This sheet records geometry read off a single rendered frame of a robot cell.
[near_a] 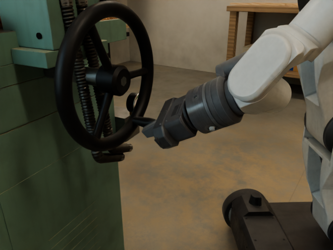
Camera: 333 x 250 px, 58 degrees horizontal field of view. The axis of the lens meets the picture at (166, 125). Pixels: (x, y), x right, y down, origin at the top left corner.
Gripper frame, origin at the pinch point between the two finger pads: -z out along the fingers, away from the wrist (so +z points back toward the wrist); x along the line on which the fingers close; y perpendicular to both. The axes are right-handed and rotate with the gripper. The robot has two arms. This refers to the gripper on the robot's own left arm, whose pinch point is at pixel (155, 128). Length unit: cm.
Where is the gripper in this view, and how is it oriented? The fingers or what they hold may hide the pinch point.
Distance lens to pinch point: 63.2
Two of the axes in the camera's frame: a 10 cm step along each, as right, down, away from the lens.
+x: 2.7, -6.5, 7.1
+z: 7.6, -3.0, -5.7
